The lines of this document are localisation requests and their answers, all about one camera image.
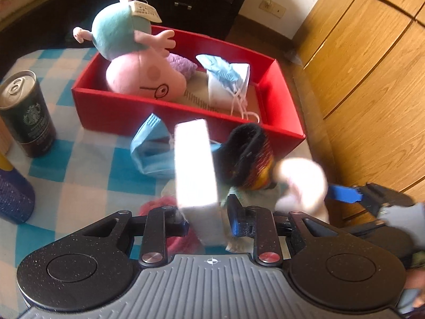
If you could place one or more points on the purple knitted cloth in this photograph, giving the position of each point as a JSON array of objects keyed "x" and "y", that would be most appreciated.
[{"x": 181, "y": 64}]

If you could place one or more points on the dark green coffee can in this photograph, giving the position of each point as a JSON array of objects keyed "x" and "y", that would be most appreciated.
[{"x": 28, "y": 119}]

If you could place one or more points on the light wooden wardrobe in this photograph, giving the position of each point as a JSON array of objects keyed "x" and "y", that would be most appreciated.
[{"x": 365, "y": 73}]

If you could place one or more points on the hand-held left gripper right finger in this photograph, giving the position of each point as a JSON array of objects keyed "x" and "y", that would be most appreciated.
[{"x": 235, "y": 217}]

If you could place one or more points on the beige wall socket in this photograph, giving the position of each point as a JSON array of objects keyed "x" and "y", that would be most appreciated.
[{"x": 272, "y": 7}]

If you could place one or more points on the pink pig plush toy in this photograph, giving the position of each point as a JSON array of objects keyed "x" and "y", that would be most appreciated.
[{"x": 132, "y": 69}]

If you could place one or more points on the blue checkered tablecloth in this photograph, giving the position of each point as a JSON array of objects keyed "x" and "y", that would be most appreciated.
[{"x": 83, "y": 159}]

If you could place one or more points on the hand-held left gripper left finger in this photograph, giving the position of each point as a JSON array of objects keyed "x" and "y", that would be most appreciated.
[{"x": 179, "y": 226}]

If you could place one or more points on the red cardboard box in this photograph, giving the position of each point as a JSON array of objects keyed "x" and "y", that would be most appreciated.
[{"x": 109, "y": 109}]

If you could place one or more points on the white rectangular box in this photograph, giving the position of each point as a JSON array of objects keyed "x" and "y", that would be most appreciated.
[{"x": 194, "y": 166}]

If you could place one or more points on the cream plush toy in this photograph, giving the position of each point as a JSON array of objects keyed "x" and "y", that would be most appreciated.
[{"x": 302, "y": 179}]

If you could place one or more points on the dark wooden bed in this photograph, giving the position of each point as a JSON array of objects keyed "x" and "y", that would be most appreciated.
[{"x": 49, "y": 16}]

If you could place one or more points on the blue drink can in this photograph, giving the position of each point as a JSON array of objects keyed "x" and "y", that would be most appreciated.
[{"x": 15, "y": 196}]

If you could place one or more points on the blue face mask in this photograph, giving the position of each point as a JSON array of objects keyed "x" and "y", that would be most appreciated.
[
  {"x": 149, "y": 156},
  {"x": 225, "y": 73}
]

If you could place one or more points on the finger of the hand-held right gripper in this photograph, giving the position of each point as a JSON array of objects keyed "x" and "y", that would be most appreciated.
[{"x": 343, "y": 194}]

